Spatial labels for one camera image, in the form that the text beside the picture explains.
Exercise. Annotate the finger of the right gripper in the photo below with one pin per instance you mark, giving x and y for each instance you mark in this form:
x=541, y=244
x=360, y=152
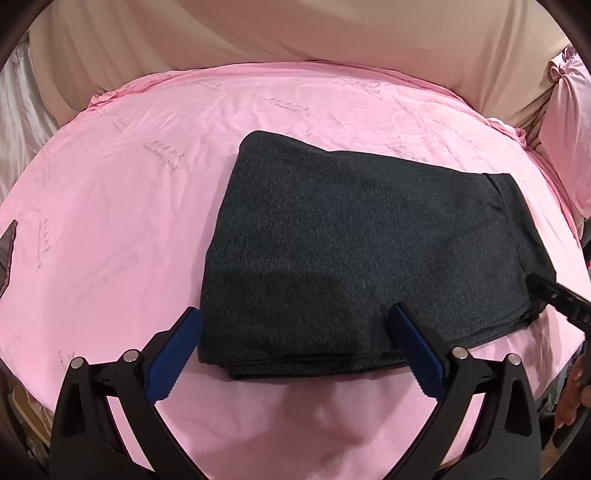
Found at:
x=575, y=308

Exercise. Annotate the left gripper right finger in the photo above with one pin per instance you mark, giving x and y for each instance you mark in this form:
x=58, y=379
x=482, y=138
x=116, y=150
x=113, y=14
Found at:
x=505, y=441

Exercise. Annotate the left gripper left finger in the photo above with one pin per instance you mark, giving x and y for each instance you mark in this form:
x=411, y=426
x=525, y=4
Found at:
x=85, y=441

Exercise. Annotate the dark grey pants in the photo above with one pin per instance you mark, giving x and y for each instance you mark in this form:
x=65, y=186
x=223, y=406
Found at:
x=311, y=249

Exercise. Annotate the person right hand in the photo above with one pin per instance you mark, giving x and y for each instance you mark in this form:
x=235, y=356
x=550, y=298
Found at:
x=574, y=395

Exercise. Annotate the pink pillow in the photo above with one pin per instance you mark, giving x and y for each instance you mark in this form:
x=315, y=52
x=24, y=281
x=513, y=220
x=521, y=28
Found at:
x=565, y=131

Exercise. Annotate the pink bed quilt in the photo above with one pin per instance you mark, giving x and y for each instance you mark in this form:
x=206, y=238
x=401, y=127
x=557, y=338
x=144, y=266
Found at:
x=116, y=211

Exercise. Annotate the beige padded headboard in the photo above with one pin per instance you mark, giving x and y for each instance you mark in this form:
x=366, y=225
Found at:
x=493, y=54

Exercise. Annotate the white curtain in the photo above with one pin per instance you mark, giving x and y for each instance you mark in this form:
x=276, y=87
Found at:
x=26, y=125

